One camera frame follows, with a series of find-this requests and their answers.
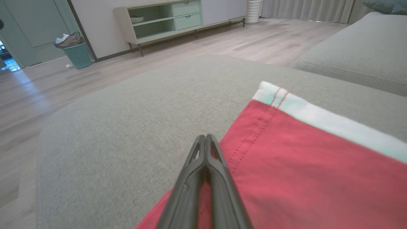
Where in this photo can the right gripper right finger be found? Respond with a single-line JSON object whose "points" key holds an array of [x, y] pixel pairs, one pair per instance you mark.
{"points": [[224, 197]]}

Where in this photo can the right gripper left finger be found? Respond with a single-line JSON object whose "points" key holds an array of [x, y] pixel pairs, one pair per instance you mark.
{"points": [[187, 194]]}

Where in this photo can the red shorts with white trim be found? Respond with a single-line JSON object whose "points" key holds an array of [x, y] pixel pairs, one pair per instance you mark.
{"points": [[302, 175]]}

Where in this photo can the teal waste basket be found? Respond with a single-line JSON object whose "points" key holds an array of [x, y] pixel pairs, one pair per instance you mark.
{"points": [[78, 56]]}

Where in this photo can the mint and beige sideboard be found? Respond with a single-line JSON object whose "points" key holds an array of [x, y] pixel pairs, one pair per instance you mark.
{"points": [[222, 11]]}

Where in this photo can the white ribbed cylinder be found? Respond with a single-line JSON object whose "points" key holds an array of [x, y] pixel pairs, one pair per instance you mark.
{"points": [[253, 11]]}

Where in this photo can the brown trash bag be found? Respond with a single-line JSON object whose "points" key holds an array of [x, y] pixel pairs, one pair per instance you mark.
{"points": [[71, 39]]}

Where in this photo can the grey sofa seat cushion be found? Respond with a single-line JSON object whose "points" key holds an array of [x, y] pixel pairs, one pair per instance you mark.
{"points": [[356, 54]]}

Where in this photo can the pleated window curtain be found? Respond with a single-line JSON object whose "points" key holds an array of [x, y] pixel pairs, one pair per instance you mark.
{"points": [[305, 9]]}

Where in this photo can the green door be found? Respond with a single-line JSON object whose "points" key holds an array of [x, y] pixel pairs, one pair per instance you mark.
{"points": [[31, 25]]}

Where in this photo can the blue throw pillow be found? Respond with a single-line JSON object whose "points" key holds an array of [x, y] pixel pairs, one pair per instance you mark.
{"points": [[388, 5]]}

